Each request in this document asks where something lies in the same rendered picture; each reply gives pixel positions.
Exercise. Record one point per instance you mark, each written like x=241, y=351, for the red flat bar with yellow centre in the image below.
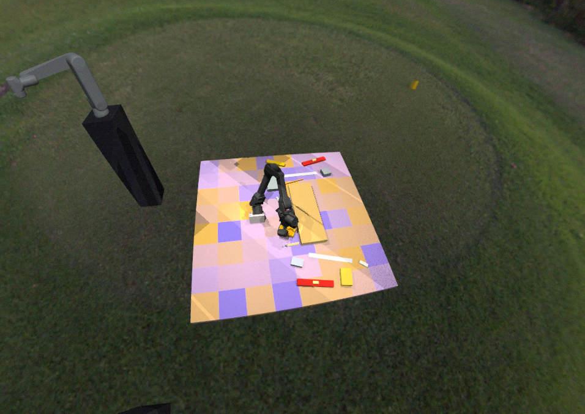
x=316, y=160
x=315, y=282

